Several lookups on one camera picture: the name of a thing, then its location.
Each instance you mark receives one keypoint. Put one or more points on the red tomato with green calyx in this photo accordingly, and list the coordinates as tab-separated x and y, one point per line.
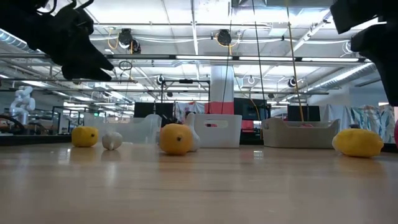
306	125

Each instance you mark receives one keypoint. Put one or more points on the white plastic basket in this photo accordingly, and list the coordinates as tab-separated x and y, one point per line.
217	133

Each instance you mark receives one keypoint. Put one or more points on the clear plastic container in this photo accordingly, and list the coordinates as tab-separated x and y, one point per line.
133	130

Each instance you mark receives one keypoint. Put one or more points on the yellow lemon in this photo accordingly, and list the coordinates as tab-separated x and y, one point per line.
85	136
357	142

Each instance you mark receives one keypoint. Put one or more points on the grey plastic basket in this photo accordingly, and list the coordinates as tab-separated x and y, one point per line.
300	137

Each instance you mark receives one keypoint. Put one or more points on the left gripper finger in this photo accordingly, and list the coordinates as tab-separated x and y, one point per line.
84	74
96	59

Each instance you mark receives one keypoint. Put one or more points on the white column with red band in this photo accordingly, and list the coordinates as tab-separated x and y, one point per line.
222	87

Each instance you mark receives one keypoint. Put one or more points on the leaf-patterned cloth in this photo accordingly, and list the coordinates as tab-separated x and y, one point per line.
370	121

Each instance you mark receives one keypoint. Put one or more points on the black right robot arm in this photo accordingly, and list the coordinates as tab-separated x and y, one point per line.
382	56

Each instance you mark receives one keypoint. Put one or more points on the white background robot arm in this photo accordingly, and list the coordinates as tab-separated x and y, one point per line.
21	104

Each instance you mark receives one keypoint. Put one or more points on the black monitor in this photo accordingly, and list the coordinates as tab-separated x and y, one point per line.
303	112
248	107
146	109

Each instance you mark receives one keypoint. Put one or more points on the floral white cloth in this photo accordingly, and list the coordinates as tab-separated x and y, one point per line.
186	109

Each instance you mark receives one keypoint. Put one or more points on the orange-yellow lemon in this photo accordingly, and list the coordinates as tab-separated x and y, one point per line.
175	139

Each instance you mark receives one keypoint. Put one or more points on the white garlic bulb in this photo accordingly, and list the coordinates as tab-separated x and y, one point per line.
112	140
195	139

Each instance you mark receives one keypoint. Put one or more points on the black metal rack frame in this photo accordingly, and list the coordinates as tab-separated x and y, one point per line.
186	81

